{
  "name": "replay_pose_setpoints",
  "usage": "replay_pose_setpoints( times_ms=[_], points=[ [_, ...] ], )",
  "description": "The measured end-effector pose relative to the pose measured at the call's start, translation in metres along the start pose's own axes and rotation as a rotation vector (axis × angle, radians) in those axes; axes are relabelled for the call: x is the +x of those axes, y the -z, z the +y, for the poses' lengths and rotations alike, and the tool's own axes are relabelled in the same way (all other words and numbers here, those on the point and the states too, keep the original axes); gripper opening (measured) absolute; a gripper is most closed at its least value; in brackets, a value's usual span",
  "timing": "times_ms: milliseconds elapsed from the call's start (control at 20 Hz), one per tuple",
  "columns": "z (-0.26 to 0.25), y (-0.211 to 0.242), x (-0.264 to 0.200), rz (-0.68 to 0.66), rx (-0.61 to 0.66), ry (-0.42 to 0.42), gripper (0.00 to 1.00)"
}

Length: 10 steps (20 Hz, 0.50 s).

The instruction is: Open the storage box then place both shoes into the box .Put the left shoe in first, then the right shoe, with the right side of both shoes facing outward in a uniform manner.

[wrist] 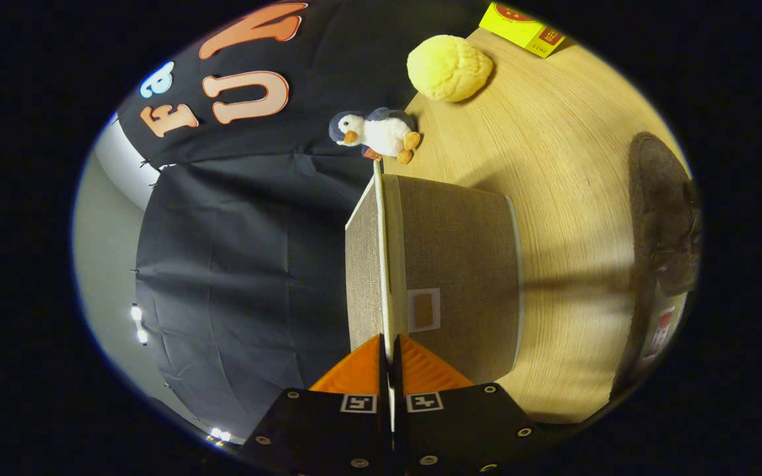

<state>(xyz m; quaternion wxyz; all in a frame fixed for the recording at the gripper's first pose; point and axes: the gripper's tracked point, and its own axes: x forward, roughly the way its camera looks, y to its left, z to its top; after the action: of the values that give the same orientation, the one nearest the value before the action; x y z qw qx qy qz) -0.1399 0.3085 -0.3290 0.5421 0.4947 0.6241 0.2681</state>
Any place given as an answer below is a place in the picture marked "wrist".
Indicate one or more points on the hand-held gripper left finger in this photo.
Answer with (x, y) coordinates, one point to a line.
(328, 436)

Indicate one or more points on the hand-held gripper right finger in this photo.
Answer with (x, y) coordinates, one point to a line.
(454, 430)

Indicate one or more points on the brown fabric storage box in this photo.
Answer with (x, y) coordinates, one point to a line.
(460, 258)

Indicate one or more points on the brown fuzzy slipper shoe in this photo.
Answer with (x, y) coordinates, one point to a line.
(662, 218)

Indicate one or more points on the penguin plush toy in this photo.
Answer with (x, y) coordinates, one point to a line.
(381, 134)

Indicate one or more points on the yellow bun-shaped plush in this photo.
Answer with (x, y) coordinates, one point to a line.
(448, 67)

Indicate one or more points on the yellow book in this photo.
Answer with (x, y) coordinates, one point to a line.
(520, 26)

